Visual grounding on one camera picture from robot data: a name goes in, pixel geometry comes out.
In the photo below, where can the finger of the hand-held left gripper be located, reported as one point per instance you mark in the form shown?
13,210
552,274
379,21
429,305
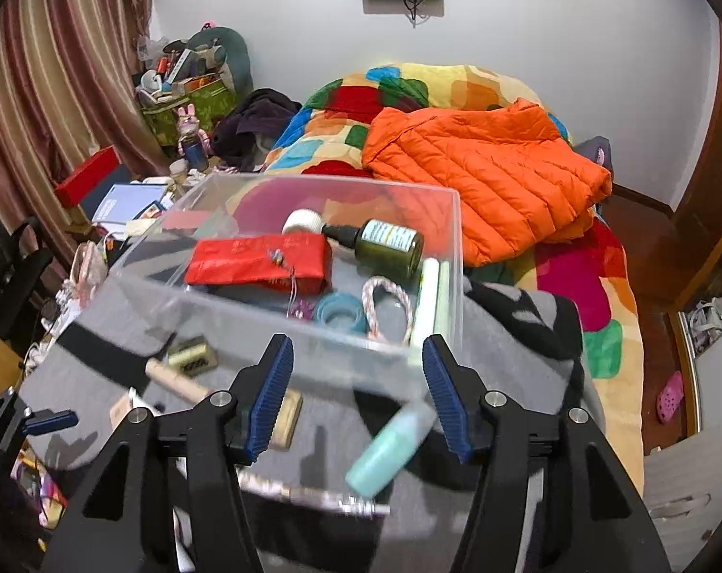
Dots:
50,421

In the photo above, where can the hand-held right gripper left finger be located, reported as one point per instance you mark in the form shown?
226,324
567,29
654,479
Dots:
271,394

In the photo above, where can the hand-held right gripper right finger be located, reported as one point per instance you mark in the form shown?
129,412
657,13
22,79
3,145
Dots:
447,394

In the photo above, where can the teal cosmetic tube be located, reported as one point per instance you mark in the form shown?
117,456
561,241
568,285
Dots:
385,453

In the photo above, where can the small beaded charm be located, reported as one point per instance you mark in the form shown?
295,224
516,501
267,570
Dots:
301,310

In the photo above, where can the blue tape roll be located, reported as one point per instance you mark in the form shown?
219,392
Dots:
337,325

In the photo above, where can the light green tube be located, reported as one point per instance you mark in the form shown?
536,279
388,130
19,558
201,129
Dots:
429,298

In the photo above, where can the clear plastic bin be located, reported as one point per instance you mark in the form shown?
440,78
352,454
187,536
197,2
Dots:
218,310

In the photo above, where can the red foil packet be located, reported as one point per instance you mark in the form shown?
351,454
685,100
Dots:
241,259

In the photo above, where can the dark green bottle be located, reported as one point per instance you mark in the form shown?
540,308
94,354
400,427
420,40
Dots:
391,245

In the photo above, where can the white bandage roll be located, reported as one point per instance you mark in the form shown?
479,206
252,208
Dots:
301,221

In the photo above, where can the grey black striped blanket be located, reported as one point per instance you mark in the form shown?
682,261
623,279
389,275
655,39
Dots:
516,370

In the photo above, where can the olive dotted tin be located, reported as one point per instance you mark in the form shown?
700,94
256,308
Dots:
191,358

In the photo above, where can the beige cosmetic tube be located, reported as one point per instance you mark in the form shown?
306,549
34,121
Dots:
176,379

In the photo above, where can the silver metal pen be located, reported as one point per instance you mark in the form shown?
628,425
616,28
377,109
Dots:
313,495

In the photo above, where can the black office chair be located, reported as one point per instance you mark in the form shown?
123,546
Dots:
9,274

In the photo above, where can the pink translucent bag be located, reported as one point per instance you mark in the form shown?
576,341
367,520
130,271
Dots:
89,271

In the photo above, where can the colourful patchwork quilt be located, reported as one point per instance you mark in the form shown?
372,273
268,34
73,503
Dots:
576,286

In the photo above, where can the orange down jacket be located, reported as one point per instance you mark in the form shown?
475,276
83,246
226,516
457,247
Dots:
486,179

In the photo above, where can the pink clog shoe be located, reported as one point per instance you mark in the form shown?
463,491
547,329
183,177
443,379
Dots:
670,397

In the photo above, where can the light blue book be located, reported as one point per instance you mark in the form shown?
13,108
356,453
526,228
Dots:
128,200

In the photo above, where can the red box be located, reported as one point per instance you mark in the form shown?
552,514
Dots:
89,176

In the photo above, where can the dark blue bottle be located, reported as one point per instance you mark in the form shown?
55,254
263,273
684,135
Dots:
195,155

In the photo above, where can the white wardrobe door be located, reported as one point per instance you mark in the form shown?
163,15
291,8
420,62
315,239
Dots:
695,471

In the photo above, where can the dark purple clothing pile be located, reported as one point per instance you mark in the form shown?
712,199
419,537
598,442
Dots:
247,125

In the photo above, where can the white bag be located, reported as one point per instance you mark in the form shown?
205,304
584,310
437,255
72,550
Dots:
710,322

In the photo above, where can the pink rabbit toy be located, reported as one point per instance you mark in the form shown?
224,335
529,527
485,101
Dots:
189,122

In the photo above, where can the green basket of clutter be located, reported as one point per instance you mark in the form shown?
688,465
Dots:
212,101

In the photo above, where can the wooden door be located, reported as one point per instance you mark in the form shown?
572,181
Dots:
713,221

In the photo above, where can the grey green neck pillow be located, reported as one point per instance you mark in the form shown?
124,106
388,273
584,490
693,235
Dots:
238,54

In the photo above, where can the striped pink curtain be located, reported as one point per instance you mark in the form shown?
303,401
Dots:
68,71

